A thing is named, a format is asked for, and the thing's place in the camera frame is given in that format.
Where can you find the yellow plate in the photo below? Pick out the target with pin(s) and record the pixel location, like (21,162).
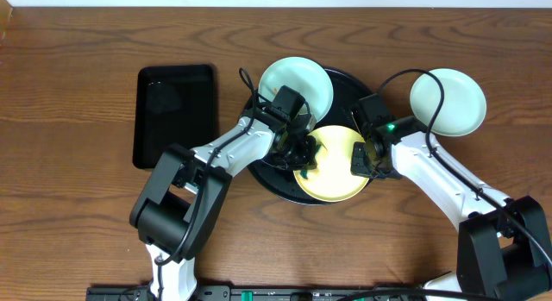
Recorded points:
(331,180)

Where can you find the black rectangular tray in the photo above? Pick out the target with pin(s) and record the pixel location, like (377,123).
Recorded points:
(174,104)

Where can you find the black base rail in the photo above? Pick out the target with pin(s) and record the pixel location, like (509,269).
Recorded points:
(220,293)

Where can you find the black round tray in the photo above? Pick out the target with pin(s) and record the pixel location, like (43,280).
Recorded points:
(347,90)

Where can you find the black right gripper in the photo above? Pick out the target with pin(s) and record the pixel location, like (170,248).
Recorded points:
(357,168)

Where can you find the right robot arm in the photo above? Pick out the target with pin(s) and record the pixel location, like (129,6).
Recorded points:
(503,243)

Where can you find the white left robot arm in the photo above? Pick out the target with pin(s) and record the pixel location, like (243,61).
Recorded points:
(182,199)

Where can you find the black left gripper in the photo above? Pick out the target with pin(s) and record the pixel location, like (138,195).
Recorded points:
(299,152)

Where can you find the mint plate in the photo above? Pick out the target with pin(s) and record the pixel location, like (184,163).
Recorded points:
(464,106)
(304,76)

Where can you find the yellow green sponge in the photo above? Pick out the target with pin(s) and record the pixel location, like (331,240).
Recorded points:
(311,167)

